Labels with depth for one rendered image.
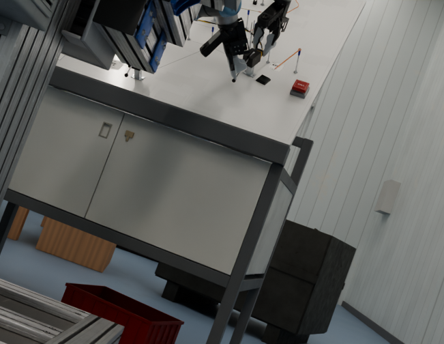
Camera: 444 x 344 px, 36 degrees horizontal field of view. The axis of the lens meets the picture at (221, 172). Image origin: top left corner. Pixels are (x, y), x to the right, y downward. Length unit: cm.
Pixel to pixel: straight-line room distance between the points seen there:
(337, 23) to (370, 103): 771
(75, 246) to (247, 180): 222
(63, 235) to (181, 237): 210
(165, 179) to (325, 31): 93
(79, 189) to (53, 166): 13
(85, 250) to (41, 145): 189
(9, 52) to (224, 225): 121
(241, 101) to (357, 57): 833
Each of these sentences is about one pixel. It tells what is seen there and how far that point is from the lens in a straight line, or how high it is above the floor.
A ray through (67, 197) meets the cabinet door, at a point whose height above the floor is 45.
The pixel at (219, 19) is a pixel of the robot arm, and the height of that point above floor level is 118.
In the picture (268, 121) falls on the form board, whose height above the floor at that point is 93.
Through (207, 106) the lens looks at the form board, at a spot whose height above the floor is 91.
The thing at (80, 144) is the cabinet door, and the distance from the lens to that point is 248.
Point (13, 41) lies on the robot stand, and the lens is 129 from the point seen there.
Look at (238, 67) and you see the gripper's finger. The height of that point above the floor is 107.
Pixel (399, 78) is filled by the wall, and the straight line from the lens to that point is 1075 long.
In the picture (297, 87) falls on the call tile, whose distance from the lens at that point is 246.
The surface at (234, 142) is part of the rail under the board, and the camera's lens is 229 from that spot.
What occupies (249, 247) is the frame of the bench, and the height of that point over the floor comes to 51.
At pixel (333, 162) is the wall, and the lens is 1038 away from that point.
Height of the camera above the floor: 56
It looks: 4 degrees up
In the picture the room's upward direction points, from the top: 20 degrees clockwise
